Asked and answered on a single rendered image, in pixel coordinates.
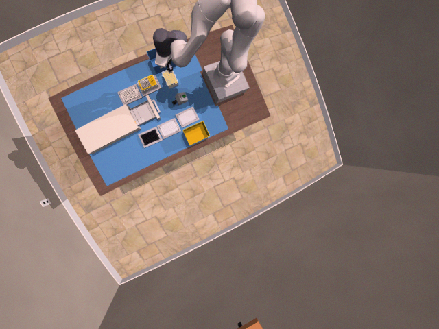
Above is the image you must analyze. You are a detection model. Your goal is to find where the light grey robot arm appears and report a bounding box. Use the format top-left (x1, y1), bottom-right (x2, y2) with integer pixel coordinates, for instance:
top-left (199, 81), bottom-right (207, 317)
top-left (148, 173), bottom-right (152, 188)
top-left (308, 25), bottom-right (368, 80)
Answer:
top-left (153, 0), bottom-right (265, 88)

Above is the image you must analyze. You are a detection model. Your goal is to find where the blue open-top bin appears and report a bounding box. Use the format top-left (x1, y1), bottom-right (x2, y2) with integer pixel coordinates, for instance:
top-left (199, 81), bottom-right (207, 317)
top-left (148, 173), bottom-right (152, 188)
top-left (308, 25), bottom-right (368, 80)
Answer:
top-left (146, 48), bottom-right (176, 74)

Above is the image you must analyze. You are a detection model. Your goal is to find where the blue bench mat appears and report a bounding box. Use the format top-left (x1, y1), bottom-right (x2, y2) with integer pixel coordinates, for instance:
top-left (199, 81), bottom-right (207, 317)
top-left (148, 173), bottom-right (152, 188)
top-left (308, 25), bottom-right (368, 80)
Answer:
top-left (61, 55), bottom-right (228, 186)

